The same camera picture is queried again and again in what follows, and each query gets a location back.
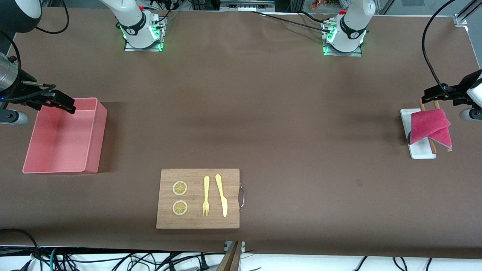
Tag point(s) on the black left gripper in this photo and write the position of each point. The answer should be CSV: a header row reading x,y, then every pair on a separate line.
x,y
460,89

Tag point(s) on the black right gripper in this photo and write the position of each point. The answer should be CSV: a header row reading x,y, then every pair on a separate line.
x,y
23,92

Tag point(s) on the pink cloth with grey edge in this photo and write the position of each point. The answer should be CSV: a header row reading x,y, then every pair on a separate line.
x,y
427,124

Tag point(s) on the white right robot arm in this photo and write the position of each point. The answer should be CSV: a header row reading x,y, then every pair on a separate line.
x,y
128,15

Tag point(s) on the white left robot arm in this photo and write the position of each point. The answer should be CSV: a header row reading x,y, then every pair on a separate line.
x,y
354,22

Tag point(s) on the brown wooden stick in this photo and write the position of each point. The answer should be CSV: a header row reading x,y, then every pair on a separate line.
x,y
433,147
437,105

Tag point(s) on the pink plastic bin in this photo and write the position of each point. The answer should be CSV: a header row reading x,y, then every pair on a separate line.
x,y
60,139

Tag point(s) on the white rectangular tray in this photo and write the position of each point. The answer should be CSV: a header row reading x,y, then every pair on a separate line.
x,y
421,152

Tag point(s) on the lemon slice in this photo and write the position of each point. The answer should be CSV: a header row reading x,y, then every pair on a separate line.
x,y
180,188
180,207

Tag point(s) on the wooden cutting board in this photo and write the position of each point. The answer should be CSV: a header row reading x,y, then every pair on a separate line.
x,y
194,195

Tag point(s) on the yellow plastic fork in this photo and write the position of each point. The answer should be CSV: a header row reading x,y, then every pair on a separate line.
x,y
206,188

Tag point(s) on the yellow plastic knife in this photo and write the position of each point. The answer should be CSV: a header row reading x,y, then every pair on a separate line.
x,y
221,195

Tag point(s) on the grey power strip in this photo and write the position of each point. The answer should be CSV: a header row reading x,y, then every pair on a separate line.
x,y
246,4

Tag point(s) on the black power plug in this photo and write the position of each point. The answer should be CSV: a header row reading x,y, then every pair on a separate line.
x,y
204,264

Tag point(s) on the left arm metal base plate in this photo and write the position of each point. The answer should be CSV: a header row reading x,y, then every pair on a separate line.
x,y
357,54

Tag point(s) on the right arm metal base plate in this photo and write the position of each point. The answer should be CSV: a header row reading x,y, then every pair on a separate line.
x,y
130,49

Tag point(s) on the small metal bracket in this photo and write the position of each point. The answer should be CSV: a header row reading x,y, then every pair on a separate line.
x,y
243,246

